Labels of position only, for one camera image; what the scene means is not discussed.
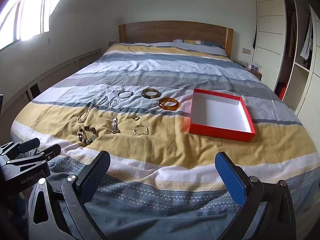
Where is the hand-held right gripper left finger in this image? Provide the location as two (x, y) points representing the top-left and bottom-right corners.
(27, 151), (111, 240)

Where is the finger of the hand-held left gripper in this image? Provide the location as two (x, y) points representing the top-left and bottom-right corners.
(5, 144), (62, 167)
(0, 137), (41, 159)

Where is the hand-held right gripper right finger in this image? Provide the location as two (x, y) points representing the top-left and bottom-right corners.
(215, 151), (297, 240)

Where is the brown stone beaded bracelet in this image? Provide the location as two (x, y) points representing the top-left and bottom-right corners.
(77, 125), (98, 144)

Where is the gold twisted bracelet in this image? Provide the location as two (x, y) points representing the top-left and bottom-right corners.
(133, 124), (149, 136)

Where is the silver chain necklace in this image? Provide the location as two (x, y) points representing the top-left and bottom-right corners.
(77, 95), (108, 124)

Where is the red shallow cardboard box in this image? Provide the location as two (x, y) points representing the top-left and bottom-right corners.
(188, 88), (256, 142)

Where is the amber resin bangle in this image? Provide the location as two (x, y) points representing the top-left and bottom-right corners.
(158, 97), (180, 111)

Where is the striped yellow grey blanket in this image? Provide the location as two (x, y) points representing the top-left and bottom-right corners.
(10, 42), (320, 240)

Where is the beige window bench cabinet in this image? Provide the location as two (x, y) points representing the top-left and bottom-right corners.
(0, 48), (102, 108)

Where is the dark olive brown bangle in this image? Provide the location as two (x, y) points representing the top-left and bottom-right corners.
(141, 88), (159, 99)

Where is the wooden nightstand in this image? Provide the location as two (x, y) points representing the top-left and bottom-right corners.
(241, 61), (263, 81)

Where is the bright window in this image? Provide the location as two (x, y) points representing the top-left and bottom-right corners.
(0, 0), (75, 52)

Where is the striped pillow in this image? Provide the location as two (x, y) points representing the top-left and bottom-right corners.
(172, 39), (227, 55)

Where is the hanging brown garment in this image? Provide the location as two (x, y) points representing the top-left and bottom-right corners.
(288, 11), (298, 58)

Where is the white wardrobe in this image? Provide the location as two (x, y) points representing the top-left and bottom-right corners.
(252, 0), (320, 143)

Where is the hanging striped shirt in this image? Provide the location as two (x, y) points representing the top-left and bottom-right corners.
(299, 16), (314, 68)

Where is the wooden bed headboard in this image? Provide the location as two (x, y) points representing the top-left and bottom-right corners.
(118, 20), (234, 58)

